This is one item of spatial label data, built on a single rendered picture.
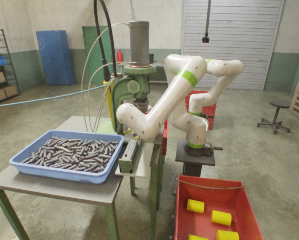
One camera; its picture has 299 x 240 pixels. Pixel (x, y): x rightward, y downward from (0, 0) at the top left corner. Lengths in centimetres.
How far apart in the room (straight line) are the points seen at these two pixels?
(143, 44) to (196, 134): 65
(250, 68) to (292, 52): 141
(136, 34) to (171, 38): 546
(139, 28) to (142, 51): 13
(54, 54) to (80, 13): 173
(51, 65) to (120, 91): 649
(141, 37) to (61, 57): 632
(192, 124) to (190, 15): 561
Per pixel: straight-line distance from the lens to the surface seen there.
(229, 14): 675
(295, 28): 757
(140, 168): 101
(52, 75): 771
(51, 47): 750
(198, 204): 127
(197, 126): 115
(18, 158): 127
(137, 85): 117
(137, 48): 113
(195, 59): 99
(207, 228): 127
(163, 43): 658
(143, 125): 82
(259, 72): 720
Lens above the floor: 165
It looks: 25 degrees down
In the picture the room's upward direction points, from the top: straight up
